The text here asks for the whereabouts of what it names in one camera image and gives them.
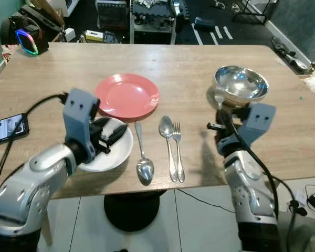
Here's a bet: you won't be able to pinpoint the light grey right wrist camera mount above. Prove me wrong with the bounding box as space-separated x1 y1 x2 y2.
235 102 277 149

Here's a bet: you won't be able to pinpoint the white shallow bowl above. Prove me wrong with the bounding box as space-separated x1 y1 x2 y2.
76 117 134 173

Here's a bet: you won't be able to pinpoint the steel fork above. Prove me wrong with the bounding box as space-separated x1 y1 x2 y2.
171 122 185 183

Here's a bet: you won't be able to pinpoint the yellow and white device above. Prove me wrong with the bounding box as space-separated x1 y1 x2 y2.
84 30 106 43

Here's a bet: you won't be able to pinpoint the black equipment case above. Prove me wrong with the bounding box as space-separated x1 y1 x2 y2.
94 0 129 29

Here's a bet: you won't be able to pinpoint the dark blue pouch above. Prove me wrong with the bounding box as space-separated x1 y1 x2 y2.
193 17 217 31

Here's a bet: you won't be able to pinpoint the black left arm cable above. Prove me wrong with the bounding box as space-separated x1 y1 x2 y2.
0 93 70 211

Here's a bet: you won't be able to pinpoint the small white box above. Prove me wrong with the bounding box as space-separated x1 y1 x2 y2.
65 27 77 41

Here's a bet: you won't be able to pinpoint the black round pedestal base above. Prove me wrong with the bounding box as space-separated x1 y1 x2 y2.
104 190 169 233

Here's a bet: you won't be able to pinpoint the metal workbench with equipment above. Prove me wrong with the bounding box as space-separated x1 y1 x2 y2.
129 0 179 45

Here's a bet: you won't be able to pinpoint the grey crumpled cloth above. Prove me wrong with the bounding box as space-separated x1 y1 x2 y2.
278 210 315 252

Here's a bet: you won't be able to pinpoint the black power tool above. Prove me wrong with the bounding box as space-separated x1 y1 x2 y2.
270 36 310 71

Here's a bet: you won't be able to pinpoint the pink round plate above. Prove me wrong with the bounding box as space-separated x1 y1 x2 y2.
94 73 161 120

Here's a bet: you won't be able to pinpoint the cardboard box with white filling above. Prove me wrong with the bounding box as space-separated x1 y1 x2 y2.
299 60 315 95

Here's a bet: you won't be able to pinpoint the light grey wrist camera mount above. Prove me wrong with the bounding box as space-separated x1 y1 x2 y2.
62 88 101 150
235 102 277 149

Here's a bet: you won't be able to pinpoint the shiny steel bowl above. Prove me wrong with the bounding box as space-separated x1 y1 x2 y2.
214 65 269 109

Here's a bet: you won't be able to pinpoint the brown cardboard sheets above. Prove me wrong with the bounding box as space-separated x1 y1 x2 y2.
21 0 66 32

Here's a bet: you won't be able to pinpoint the light grey left wrist camera mount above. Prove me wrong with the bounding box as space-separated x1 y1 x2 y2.
62 88 101 150

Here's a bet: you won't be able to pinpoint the black smartphone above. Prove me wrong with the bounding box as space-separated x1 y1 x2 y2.
0 113 30 146

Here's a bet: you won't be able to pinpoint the black speaker with rainbow light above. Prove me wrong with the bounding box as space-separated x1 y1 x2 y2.
0 16 49 56

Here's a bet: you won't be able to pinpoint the steel spoon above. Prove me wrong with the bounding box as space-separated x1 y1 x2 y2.
134 121 155 182
159 115 178 183

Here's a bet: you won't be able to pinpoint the light wooden table leg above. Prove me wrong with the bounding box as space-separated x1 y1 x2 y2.
39 210 54 247

